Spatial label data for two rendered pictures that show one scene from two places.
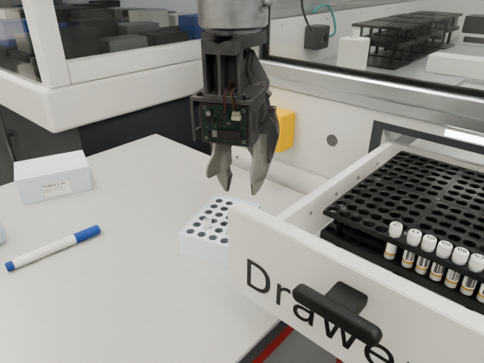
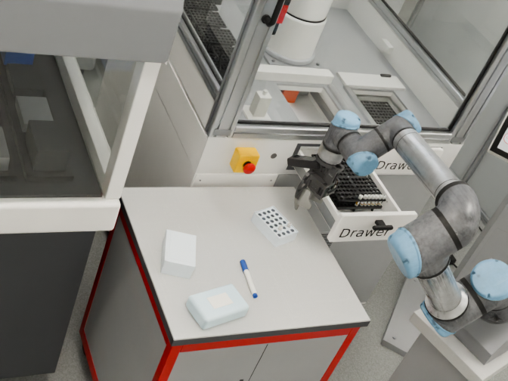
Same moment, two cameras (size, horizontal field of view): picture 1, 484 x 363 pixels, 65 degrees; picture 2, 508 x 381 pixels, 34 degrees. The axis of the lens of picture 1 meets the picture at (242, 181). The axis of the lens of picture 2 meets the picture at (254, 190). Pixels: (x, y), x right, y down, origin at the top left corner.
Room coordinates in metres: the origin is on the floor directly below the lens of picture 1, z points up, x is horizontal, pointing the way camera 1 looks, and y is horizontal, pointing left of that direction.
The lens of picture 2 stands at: (0.20, 2.03, 2.37)
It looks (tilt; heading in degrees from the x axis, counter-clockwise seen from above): 37 degrees down; 281
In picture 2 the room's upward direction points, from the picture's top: 23 degrees clockwise
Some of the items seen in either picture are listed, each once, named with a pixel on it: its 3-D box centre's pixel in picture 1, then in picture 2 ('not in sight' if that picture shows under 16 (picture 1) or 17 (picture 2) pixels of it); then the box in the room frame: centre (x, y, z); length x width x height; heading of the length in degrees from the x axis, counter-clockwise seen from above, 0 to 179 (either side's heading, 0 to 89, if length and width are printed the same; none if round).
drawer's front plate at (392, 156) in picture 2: not in sight; (404, 160); (0.27, -0.55, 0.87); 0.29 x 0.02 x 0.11; 48
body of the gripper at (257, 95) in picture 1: (232, 86); (323, 174); (0.44, 0.01, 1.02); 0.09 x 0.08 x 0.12; 162
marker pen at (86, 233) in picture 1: (55, 246); (249, 278); (0.46, 0.28, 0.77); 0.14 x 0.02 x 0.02; 133
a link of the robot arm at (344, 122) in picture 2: not in sight; (342, 131); (0.44, 0.01, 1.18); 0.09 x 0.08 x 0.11; 139
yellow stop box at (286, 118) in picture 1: (271, 128); (245, 160); (0.69, -0.06, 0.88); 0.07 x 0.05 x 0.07; 48
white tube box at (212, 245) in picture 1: (222, 227); (274, 226); (0.50, 0.03, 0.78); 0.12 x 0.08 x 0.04; 156
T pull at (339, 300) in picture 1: (341, 304); (381, 224); (0.22, -0.08, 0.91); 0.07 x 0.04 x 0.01; 48
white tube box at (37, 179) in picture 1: (54, 176); (178, 254); (0.66, 0.37, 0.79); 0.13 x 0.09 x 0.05; 118
